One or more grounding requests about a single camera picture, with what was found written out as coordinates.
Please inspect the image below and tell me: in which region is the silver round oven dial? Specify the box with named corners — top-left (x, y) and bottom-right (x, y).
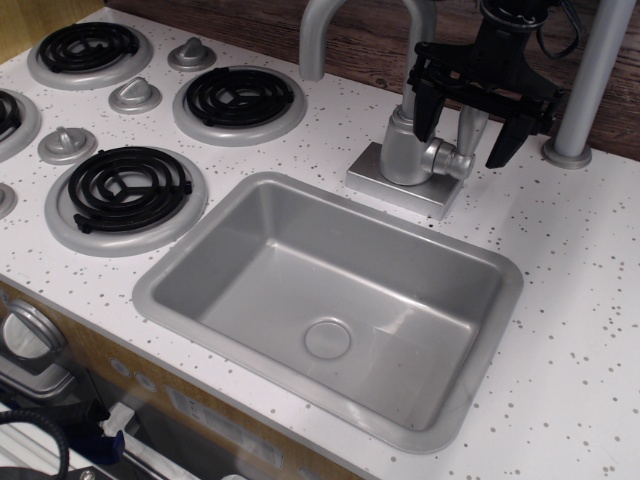
top-left (1, 299), bottom-right (67, 375)

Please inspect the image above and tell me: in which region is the silver stove knob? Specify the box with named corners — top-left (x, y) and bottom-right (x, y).
top-left (37, 127), bottom-right (97, 165)
top-left (167, 37), bottom-right (217, 72)
top-left (108, 77), bottom-right (162, 115)

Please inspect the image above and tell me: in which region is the grey toy sink basin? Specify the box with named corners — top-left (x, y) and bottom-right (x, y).
top-left (133, 173), bottom-right (524, 454)

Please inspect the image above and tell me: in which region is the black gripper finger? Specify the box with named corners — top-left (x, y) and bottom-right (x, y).
top-left (485, 114), bottom-right (533, 169)
top-left (413, 83), bottom-right (445, 142)

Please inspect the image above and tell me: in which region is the silver faucet lever handle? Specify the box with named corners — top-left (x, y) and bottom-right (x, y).
top-left (421, 106), bottom-right (489, 181)

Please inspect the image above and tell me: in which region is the silver stove knob top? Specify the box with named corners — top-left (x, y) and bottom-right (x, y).
top-left (167, 37), bottom-right (217, 72)

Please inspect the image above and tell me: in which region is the black coiled cable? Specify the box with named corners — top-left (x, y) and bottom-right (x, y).
top-left (0, 407), bottom-right (71, 480)

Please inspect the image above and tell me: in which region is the silver stove knob middle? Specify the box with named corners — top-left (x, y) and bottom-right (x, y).
top-left (108, 77), bottom-right (162, 115)

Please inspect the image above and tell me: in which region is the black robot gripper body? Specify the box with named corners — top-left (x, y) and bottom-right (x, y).
top-left (408, 1), bottom-right (564, 135)

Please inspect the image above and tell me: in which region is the silver stove knob lower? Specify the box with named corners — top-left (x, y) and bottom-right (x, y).
top-left (37, 127), bottom-right (97, 165)

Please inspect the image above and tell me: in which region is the front right stove burner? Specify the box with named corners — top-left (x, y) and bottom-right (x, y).
top-left (45, 147), bottom-right (208, 257)

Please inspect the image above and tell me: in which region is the left edge stove burner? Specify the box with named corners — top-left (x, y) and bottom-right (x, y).
top-left (1, 89), bottom-right (41, 162)

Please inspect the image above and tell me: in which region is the grey vertical support pole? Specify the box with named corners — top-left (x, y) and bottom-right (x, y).
top-left (542, 0), bottom-right (636, 170)

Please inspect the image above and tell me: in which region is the back left stove burner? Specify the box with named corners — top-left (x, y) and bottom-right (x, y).
top-left (27, 22), bottom-right (153, 91)

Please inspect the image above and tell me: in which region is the silver toy faucet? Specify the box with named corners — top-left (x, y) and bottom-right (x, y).
top-left (299, 1), bottom-right (463, 220)

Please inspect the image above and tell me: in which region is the oven door front panel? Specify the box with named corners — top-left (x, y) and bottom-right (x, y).
top-left (0, 369), bottom-right (291, 480)

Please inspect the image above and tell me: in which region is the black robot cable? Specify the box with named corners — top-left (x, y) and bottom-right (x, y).
top-left (535, 0), bottom-right (586, 60)

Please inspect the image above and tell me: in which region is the back right stove burner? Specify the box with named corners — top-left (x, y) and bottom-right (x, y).
top-left (172, 66), bottom-right (306, 147)

